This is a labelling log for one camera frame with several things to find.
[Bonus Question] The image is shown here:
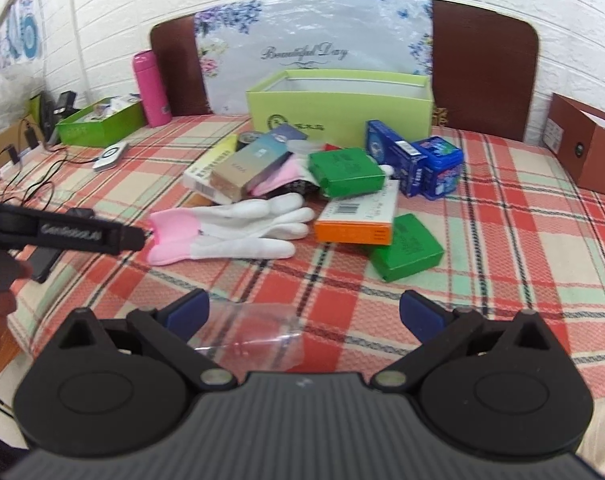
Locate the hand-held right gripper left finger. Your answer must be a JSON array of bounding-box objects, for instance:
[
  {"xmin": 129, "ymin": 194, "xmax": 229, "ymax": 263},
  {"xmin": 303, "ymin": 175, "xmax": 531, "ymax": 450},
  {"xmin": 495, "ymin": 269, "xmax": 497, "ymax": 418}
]
[{"xmin": 57, "ymin": 287, "xmax": 238, "ymax": 393}]

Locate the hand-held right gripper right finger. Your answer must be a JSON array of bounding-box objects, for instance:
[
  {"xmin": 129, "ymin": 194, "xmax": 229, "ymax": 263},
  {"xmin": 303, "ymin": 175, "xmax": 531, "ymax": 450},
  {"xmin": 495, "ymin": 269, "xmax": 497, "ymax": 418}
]
[{"xmin": 372, "ymin": 290, "xmax": 568, "ymax": 392}]

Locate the pink white work glove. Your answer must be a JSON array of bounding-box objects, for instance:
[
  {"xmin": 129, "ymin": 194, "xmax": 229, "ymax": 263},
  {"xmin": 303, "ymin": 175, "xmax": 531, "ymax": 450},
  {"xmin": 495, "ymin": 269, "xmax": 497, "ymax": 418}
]
[
  {"xmin": 150, "ymin": 230, "xmax": 296, "ymax": 267},
  {"xmin": 150, "ymin": 194, "xmax": 316, "ymax": 242},
  {"xmin": 251, "ymin": 154, "xmax": 313, "ymax": 197}
]

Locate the orange white box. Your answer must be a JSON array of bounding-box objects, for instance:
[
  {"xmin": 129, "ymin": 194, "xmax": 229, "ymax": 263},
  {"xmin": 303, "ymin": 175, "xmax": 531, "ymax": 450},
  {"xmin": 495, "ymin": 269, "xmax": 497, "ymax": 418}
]
[{"xmin": 313, "ymin": 180, "xmax": 400, "ymax": 246}]

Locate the white yellow long box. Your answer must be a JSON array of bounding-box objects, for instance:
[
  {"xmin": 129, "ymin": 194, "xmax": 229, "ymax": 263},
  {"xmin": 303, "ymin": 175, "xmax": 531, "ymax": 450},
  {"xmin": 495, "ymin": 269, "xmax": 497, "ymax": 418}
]
[{"xmin": 182, "ymin": 134, "xmax": 243, "ymax": 206}]

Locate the blue plastic gum container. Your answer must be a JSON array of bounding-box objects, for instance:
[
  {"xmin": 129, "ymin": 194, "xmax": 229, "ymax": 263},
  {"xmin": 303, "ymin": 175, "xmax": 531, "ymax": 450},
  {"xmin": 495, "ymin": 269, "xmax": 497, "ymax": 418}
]
[{"xmin": 412, "ymin": 136, "xmax": 465, "ymax": 201}]

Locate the gold cosmetic box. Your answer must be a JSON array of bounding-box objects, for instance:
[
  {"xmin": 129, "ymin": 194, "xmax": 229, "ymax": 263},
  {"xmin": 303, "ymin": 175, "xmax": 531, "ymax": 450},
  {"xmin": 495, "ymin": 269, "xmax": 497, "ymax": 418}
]
[{"xmin": 210, "ymin": 137, "xmax": 294, "ymax": 202}]

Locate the blue carton box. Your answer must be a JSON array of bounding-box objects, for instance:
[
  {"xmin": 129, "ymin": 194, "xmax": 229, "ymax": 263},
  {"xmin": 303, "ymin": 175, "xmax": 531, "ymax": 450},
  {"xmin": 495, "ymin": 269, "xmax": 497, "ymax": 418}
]
[{"xmin": 366, "ymin": 120, "xmax": 429, "ymax": 198}]

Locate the steel wool scourer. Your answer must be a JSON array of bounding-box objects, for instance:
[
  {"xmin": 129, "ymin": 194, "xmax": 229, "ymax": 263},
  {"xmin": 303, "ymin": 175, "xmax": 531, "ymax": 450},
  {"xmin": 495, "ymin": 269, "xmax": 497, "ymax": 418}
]
[{"xmin": 281, "ymin": 179, "xmax": 319, "ymax": 199}]

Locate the black tape roll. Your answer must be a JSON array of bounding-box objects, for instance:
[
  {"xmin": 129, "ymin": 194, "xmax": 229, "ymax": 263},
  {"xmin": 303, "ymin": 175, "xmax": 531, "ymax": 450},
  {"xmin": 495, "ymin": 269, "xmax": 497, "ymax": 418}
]
[{"xmin": 236, "ymin": 130, "xmax": 264, "ymax": 152}]

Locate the dark blue cosmetic box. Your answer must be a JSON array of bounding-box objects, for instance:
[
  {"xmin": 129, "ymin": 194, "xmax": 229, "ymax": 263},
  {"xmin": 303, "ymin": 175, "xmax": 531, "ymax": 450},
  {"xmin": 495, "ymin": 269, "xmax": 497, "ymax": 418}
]
[{"xmin": 267, "ymin": 124, "xmax": 309, "ymax": 144}]

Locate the light green cardboard box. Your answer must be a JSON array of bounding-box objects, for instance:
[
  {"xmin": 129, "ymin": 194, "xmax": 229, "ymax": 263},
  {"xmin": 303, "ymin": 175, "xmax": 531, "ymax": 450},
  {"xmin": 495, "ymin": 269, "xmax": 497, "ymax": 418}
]
[{"xmin": 246, "ymin": 71, "xmax": 435, "ymax": 148}]

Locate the clear plastic wrapper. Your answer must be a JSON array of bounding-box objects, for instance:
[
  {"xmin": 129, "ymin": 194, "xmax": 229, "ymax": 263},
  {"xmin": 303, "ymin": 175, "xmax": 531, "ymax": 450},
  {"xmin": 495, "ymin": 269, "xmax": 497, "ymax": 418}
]
[{"xmin": 190, "ymin": 302, "xmax": 306, "ymax": 374}]

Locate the plaid bed sheet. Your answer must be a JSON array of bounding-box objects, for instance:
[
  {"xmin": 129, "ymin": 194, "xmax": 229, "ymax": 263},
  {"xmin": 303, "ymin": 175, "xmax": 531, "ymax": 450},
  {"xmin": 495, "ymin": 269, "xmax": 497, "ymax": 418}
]
[{"xmin": 0, "ymin": 112, "xmax": 605, "ymax": 473}]

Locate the dark green box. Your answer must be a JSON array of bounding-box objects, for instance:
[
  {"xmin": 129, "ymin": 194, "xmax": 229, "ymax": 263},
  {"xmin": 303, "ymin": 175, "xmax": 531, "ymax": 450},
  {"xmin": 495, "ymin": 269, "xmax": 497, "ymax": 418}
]
[{"xmin": 56, "ymin": 99, "xmax": 147, "ymax": 147}]

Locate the black electronic device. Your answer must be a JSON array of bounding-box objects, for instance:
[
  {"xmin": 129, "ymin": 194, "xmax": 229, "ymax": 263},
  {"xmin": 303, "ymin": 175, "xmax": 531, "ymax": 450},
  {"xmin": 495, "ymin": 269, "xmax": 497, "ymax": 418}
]
[{"xmin": 30, "ymin": 90, "xmax": 79, "ymax": 137}]

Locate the white small box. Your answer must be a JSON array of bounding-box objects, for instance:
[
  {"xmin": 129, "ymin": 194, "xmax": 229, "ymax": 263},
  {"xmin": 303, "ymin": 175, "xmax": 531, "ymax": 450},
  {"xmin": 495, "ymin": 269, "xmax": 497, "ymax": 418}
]
[{"xmin": 108, "ymin": 96, "xmax": 144, "ymax": 115}]

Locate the white plastic bag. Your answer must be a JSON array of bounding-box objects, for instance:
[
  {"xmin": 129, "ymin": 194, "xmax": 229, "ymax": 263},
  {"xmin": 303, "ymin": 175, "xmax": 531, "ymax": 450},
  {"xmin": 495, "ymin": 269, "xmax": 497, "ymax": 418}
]
[{"xmin": 0, "ymin": 66, "xmax": 46, "ymax": 128}]

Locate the pink thermos bottle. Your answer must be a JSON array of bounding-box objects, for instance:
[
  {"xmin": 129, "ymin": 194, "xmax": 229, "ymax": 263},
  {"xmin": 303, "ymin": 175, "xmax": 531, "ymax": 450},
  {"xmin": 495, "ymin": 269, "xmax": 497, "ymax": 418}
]
[{"xmin": 133, "ymin": 50, "xmax": 174, "ymax": 128}]

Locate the brown cardboard box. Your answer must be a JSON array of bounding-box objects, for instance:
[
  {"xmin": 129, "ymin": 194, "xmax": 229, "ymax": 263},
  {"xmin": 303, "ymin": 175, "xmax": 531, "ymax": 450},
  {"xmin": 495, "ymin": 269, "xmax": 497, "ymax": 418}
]
[{"xmin": 541, "ymin": 92, "xmax": 605, "ymax": 202}]

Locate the brown wooden headboard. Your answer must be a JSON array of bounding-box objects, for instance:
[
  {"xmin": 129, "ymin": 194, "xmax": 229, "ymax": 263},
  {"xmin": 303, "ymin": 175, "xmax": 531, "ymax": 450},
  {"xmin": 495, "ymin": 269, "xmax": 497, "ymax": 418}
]
[{"xmin": 150, "ymin": 0, "xmax": 540, "ymax": 143}]

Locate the floral plastic bag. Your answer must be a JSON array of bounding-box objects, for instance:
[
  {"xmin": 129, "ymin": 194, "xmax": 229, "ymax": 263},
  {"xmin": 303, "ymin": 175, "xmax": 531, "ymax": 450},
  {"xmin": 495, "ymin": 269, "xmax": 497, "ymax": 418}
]
[{"xmin": 193, "ymin": 0, "xmax": 435, "ymax": 116}]

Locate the black cable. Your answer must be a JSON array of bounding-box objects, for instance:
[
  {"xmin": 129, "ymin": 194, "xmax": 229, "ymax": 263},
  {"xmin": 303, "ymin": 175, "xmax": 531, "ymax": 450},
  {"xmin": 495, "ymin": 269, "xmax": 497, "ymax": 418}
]
[{"xmin": 0, "ymin": 152, "xmax": 103, "ymax": 207}]

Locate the white wireless charger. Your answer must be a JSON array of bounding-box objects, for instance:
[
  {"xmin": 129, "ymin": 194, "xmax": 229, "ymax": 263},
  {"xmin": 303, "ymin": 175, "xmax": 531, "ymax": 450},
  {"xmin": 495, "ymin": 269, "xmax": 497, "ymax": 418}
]
[{"xmin": 92, "ymin": 142, "xmax": 129, "ymax": 173}]

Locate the blue patterned wall sticker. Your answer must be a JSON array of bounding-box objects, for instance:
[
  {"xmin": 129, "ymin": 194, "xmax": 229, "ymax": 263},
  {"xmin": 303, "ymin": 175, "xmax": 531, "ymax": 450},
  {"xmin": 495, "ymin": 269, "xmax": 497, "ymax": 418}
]
[{"xmin": 0, "ymin": 0, "xmax": 47, "ymax": 68}]

